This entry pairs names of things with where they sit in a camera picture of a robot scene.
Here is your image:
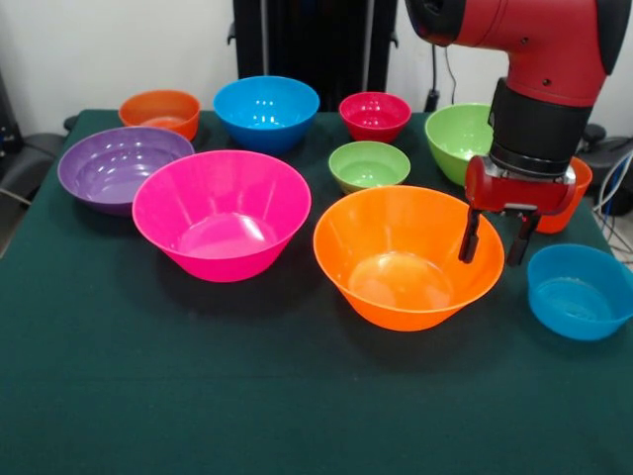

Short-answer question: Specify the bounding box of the blue bowl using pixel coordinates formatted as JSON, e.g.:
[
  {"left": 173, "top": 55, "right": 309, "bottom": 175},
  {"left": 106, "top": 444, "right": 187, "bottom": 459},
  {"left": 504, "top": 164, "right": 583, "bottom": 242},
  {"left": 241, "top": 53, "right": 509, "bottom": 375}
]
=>
[{"left": 213, "top": 75, "right": 321, "bottom": 156}]

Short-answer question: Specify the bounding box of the blue cup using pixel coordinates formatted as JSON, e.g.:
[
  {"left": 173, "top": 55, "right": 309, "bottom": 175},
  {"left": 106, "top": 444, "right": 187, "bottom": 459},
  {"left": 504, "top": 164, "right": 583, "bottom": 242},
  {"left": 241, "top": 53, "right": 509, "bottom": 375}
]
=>
[{"left": 526, "top": 243, "right": 633, "bottom": 342}]

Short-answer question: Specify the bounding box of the tangle of cables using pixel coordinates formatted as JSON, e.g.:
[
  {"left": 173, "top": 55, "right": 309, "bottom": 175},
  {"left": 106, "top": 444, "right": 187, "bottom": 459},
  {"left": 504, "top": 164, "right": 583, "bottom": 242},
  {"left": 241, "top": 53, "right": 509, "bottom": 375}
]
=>
[{"left": 592, "top": 150, "right": 633, "bottom": 253}]

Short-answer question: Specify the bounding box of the purple bowl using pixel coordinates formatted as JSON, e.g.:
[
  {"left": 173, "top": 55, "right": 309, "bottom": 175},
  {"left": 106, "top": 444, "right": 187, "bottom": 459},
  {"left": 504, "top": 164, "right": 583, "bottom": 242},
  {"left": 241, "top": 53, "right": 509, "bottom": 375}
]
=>
[{"left": 56, "top": 126, "right": 196, "bottom": 218}]

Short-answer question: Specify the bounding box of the large green bowl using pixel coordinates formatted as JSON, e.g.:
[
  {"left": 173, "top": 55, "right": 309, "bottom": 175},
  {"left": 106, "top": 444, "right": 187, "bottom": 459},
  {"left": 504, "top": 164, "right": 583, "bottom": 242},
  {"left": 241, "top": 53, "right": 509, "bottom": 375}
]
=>
[{"left": 424, "top": 102, "right": 500, "bottom": 188}]

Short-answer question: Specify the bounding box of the large orange bowl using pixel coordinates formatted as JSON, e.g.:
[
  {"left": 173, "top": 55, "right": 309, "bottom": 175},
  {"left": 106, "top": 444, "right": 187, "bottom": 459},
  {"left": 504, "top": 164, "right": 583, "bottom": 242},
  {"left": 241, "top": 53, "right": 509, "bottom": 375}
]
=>
[{"left": 313, "top": 185, "right": 506, "bottom": 333}]

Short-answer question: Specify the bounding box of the small green bowl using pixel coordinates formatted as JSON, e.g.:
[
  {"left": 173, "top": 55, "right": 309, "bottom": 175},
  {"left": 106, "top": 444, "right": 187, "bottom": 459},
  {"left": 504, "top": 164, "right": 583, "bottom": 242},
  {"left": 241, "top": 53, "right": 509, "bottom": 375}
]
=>
[{"left": 328, "top": 141, "right": 411, "bottom": 195}]

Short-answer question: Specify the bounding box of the black hanging cable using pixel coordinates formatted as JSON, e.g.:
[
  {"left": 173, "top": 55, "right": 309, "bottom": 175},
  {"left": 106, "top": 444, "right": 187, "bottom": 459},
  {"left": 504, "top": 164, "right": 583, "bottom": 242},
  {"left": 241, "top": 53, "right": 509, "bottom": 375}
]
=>
[{"left": 424, "top": 43, "right": 459, "bottom": 113}]

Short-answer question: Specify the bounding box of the large pink bowl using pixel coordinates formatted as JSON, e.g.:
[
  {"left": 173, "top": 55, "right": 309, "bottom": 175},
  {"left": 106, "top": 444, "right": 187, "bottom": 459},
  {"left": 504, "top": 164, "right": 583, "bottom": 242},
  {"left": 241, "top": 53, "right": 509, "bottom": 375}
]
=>
[{"left": 132, "top": 149, "right": 313, "bottom": 284}]

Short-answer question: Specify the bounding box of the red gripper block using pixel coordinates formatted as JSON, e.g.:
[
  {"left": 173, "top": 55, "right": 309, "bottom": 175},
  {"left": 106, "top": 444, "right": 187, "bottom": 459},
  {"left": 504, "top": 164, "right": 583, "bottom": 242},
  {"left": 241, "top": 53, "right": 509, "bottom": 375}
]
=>
[{"left": 458, "top": 155, "right": 578, "bottom": 267}]

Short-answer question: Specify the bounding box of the small crimson bowl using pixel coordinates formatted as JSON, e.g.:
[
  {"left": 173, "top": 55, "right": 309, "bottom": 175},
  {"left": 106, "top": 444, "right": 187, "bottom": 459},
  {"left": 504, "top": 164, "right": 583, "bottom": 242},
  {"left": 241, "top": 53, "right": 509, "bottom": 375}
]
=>
[{"left": 338, "top": 91, "right": 412, "bottom": 144}]

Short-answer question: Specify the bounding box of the dark green tablecloth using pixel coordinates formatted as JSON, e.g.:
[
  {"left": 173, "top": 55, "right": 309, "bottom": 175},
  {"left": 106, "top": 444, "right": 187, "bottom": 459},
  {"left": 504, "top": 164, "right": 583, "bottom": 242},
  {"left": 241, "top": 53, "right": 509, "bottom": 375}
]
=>
[{"left": 0, "top": 108, "right": 633, "bottom": 475}]

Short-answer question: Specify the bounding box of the orange cup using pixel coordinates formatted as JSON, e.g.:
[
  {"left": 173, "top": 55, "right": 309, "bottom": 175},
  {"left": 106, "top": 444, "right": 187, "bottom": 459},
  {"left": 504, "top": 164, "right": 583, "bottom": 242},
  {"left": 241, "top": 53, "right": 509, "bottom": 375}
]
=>
[
  {"left": 536, "top": 156, "right": 593, "bottom": 235},
  {"left": 118, "top": 89, "right": 202, "bottom": 143}
]

